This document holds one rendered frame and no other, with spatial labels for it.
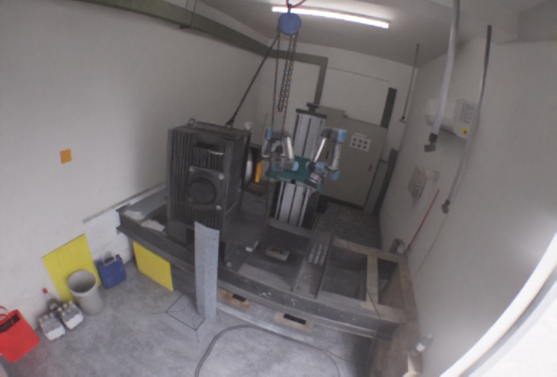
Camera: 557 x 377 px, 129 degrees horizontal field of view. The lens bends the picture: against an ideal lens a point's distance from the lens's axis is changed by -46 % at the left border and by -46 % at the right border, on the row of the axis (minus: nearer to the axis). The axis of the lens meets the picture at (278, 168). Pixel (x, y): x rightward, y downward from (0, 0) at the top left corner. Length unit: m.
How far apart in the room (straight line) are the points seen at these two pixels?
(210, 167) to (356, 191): 3.43
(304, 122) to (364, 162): 2.06
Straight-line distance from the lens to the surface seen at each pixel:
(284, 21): 1.66
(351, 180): 4.61
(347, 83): 4.63
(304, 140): 2.76
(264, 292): 2.04
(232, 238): 1.85
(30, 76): 1.93
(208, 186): 1.63
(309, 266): 2.10
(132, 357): 2.29
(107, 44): 2.27
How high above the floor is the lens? 2.01
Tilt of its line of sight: 19 degrees down
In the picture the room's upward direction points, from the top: 11 degrees clockwise
